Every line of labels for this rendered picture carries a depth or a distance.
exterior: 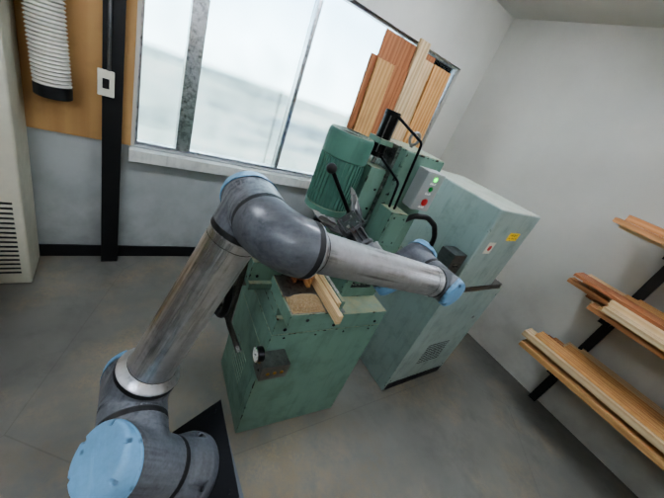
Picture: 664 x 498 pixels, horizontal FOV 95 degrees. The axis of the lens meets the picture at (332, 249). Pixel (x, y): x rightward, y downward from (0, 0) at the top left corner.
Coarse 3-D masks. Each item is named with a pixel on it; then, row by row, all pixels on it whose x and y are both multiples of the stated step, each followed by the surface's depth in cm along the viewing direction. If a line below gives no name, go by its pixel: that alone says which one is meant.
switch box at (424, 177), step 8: (424, 168) 117; (416, 176) 119; (424, 176) 116; (432, 176) 116; (440, 176) 118; (416, 184) 119; (424, 184) 117; (440, 184) 120; (408, 192) 123; (416, 192) 119; (424, 192) 119; (432, 192) 121; (408, 200) 122; (416, 200) 120; (432, 200) 124; (416, 208) 123; (424, 208) 125
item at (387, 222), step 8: (384, 208) 119; (392, 208) 120; (376, 216) 123; (384, 216) 119; (392, 216) 116; (400, 216) 118; (376, 224) 122; (384, 224) 119; (392, 224) 119; (400, 224) 121; (368, 232) 127; (376, 232) 122; (384, 232) 120; (392, 232) 122; (376, 240) 122; (384, 240) 122; (392, 240) 124
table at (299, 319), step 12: (276, 276) 124; (288, 276) 127; (252, 288) 120; (264, 288) 123; (276, 288) 120; (288, 288) 120; (300, 288) 123; (312, 288) 126; (276, 300) 119; (288, 312) 110; (312, 312) 113; (324, 312) 115; (288, 324) 110; (300, 324) 113; (312, 324) 116
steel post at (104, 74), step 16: (112, 0) 148; (112, 16) 151; (112, 32) 155; (112, 48) 159; (112, 64) 162; (112, 80) 164; (112, 96) 167; (112, 112) 173; (112, 128) 178; (112, 144) 182; (112, 160) 187; (112, 176) 191; (112, 192) 196; (112, 208) 202; (112, 224) 208; (112, 240) 214; (112, 256) 220
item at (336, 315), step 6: (312, 282) 127; (318, 282) 124; (318, 288) 123; (324, 288) 122; (318, 294) 123; (324, 294) 119; (324, 300) 119; (330, 300) 116; (330, 306) 115; (336, 306) 114; (330, 312) 115; (336, 312) 111; (336, 318) 111; (342, 318) 111
